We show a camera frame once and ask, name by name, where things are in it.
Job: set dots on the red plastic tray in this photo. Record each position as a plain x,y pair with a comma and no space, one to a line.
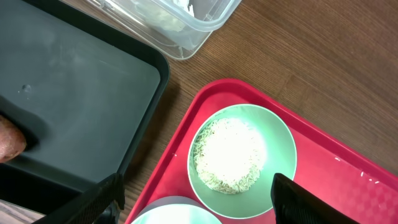
327,168

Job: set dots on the clear plastic bin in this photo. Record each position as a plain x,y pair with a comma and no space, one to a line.
209,15

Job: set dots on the light blue bowl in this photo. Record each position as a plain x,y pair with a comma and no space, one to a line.
175,210

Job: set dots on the orange carrot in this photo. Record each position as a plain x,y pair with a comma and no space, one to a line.
13,141

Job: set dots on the green bowl with rice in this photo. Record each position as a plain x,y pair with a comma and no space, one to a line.
233,157

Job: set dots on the black bin tray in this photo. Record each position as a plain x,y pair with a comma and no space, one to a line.
81,91

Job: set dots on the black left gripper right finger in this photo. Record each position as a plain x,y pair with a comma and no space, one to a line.
294,205

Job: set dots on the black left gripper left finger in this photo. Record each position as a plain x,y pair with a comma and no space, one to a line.
100,204

